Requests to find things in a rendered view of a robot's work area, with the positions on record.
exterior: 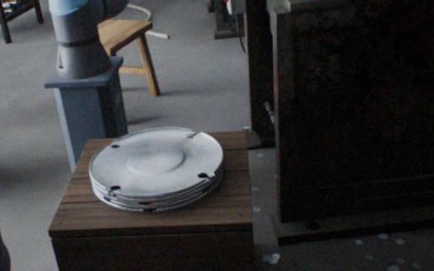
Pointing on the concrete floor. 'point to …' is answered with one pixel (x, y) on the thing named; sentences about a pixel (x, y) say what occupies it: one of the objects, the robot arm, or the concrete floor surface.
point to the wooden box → (158, 223)
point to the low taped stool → (111, 28)
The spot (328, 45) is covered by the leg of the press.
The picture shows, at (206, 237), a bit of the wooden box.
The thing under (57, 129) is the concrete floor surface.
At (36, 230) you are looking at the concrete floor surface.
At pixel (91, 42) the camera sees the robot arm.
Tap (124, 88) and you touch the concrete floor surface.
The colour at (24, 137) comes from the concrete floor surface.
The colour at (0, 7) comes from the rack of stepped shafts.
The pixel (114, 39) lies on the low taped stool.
